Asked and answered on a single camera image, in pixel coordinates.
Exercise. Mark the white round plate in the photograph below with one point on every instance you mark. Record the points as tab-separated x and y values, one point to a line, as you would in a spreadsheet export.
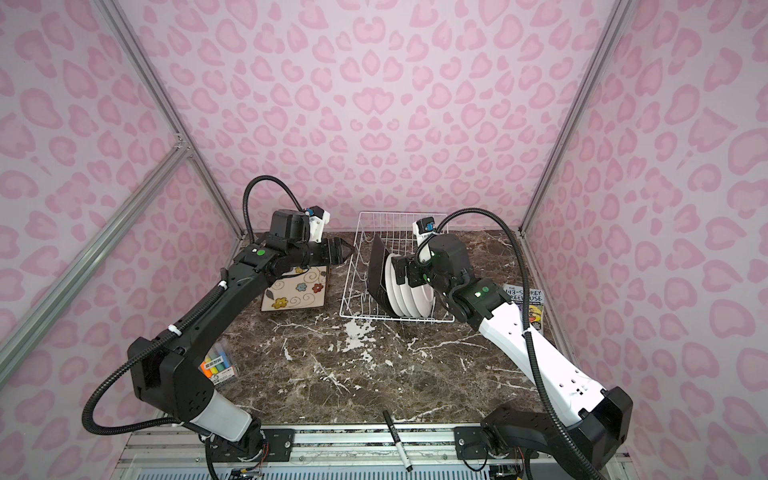
421	300
392	289
405	300
431	295

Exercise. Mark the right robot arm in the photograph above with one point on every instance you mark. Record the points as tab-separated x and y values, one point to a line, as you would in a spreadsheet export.
582	423

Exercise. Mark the box of coloured markers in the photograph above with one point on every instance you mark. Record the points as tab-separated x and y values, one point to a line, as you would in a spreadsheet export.
217	365

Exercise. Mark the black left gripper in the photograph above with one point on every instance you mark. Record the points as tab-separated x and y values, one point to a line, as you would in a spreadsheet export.
339	257

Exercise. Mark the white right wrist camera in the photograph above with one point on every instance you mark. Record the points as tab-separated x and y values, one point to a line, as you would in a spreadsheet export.
423	230

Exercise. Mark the floral square plate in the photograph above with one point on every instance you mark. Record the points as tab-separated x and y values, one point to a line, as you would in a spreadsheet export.
298	289

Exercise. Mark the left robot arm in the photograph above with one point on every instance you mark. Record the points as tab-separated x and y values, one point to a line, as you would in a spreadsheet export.
167	374

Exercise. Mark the black marker pen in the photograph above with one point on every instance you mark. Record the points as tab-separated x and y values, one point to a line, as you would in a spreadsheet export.
398	444

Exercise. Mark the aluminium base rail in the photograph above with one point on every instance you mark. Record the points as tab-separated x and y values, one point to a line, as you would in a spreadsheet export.
356	451

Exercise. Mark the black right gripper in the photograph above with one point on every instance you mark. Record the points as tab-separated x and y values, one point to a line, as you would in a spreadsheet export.
400	270

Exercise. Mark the white wire dish rack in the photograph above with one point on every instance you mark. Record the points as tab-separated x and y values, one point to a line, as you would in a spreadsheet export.
396	231

